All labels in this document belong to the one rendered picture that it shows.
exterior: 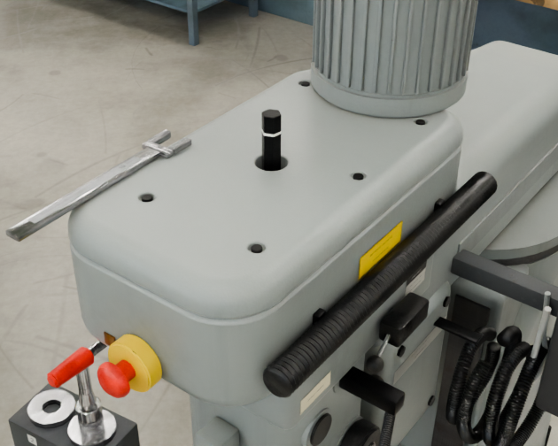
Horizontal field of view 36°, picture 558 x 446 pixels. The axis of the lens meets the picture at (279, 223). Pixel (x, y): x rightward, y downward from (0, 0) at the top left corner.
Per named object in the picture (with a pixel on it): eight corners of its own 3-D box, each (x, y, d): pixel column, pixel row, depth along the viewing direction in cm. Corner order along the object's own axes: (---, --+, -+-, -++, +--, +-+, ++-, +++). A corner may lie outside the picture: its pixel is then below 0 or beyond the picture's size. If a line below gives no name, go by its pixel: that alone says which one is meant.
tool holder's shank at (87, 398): (92, 395, 160) (85, 350, 154) (99, 405, 158) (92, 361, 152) (76, 402, 159) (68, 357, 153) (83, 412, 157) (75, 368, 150)
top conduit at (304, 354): (290, 405, 82) (290, 379, 80) (255, 386, 84) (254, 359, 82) (496, 198, 112) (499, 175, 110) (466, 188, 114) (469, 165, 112)
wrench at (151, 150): (26, 247, 83) (24, 240, 82) (-2, 233, 85) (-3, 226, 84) (191, 144, 99) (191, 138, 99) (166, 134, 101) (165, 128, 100)
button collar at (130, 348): (151, 403, 88) (146, 359, 85) (110, 377, 91) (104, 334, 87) (165, 391, 89) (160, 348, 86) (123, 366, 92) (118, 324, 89)
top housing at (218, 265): (241, 436, 84) (237, 312, 75) (59, 327, 97) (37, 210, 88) (462, 219, 115) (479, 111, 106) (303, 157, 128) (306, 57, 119)
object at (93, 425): (97, 413, 165) (95, 395, 162) (108, 428, 162) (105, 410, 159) (74, 424, 163) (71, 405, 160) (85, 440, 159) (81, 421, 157)
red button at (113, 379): (122, 409, 86) (118, 380, 84) (94, 391, 88) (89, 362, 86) (145, 389, 88) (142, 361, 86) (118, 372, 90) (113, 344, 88)
